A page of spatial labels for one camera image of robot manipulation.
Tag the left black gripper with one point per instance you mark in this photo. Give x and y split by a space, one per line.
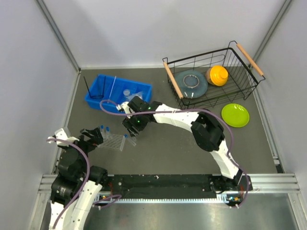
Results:
95 138

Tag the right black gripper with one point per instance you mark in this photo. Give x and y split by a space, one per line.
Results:
128 122

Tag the blue-capped test tube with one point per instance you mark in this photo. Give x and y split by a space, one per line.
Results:
130 140
102 131
108 133

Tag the clear bag of white powder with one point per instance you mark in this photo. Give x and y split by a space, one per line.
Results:
138 94

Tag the black wire ring stand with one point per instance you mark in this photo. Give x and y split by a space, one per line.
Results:
97 90

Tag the glass bulb tube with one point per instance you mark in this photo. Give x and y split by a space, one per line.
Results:
112 87

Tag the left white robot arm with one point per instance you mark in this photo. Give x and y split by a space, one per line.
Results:
77 184

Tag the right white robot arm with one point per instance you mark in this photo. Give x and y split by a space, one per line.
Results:
206 129

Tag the clear plastic well plate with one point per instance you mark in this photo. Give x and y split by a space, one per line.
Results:
113 142

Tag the blue plastic divided bin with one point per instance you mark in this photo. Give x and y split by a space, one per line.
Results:
117 94

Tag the blue-grey ceramic plate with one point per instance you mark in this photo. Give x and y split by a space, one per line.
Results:
191 83

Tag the orange ribbed bowl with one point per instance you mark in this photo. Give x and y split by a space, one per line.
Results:
217 75

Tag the lime green plate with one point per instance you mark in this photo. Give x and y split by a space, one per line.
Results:
235 115

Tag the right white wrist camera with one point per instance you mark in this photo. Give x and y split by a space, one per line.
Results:
123 108

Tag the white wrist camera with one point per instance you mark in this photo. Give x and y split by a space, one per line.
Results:
63 134
123 108

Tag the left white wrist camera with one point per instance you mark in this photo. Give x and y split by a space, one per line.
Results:
63 134

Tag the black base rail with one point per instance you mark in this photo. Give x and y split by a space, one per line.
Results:
190 188

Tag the black wire basket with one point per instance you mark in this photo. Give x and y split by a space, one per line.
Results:
244 75

